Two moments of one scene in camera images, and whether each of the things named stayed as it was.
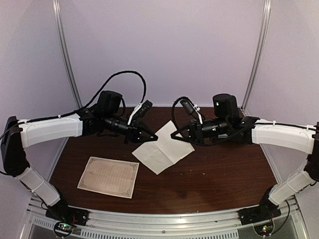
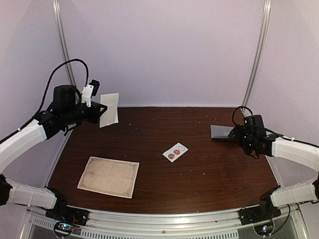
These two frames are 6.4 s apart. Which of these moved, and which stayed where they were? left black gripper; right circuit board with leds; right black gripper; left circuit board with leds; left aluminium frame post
Moved: left black gripper; right black gripper
Stayed: right circuit board with leds; left circuit board with leds; left aluminium frame post
